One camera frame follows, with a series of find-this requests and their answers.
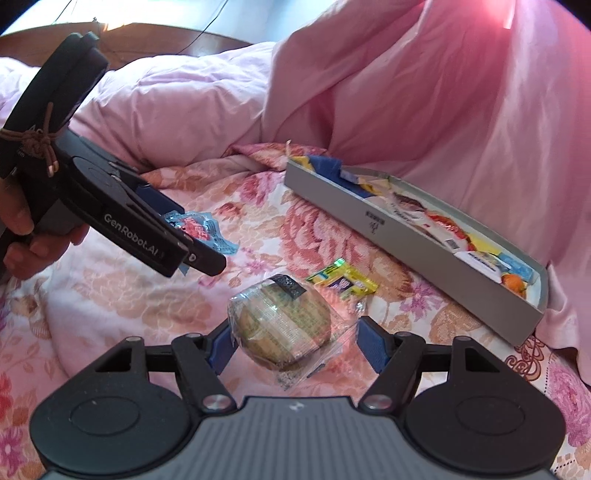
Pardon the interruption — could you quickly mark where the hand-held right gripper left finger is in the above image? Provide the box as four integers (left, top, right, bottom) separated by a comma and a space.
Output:
95, 318, 238, 412

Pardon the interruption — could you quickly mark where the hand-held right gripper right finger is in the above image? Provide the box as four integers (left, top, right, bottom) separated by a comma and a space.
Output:
358, 315, 502, 413

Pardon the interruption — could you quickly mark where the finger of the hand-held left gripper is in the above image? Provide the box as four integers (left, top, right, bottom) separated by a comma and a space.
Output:
186, 248, 228, 278
111, 161, 186, 219

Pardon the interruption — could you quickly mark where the blue packet with pink cartoon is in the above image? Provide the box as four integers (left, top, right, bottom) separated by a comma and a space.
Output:
164, 209, 238, 278

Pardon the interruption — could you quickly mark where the round brown biscuit packet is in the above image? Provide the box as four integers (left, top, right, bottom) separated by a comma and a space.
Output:
226, 274, 358, 393

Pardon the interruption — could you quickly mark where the grey cardboard box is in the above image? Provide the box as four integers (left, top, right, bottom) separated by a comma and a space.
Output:
284, 154, 550, 347

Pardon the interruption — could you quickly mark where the red snack packet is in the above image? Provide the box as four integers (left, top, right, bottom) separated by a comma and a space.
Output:
425, 210, 471, 240

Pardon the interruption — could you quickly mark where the small orange round snack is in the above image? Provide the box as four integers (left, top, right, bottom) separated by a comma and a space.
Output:
502, 274, 528, 296

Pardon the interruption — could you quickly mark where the person's left hand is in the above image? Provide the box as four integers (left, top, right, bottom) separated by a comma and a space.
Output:
0, 178, 89, 280

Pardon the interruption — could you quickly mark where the yellow snack packet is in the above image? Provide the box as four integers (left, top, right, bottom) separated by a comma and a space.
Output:
305, 258, 379, 301

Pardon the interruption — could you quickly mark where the floral bed sheet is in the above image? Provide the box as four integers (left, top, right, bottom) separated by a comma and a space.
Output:
0, 141, 591, 480

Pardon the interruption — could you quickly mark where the pale pink pillow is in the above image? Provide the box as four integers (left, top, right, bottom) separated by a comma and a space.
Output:
0, 41, 282, 174

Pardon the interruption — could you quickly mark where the wooden headboard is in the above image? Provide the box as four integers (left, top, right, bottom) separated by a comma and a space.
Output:
0, 21, 259, 70

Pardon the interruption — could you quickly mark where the pale yellow crumpled wrapper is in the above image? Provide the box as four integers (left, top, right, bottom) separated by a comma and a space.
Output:
288, 154, 320, 174

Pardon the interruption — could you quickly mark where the white pink printed packet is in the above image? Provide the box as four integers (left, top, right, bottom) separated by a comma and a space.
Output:
383, 191, 435, 228

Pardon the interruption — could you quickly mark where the bright yellow snack bag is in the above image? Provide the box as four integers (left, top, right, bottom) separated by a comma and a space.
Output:
466, 231, 502, 256

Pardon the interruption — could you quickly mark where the blue crumpled wrapper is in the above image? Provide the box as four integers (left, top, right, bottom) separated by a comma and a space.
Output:
309, 156, 357, 195

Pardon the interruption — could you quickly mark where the yellow flat packet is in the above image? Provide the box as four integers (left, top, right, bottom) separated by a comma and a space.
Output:
360, 179, 394, 200

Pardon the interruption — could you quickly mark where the light blue square packet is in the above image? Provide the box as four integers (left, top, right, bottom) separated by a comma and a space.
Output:
499, 253, 537, 283

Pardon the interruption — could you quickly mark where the pink quilt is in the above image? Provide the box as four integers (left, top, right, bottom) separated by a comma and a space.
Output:
263, 0, 591, 370

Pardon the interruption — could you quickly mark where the brown knotted cord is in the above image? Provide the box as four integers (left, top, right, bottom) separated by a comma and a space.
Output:
0, 104, 61, 178

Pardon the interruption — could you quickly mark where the black cable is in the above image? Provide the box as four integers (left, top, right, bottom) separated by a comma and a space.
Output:
175, 0, 232, 52

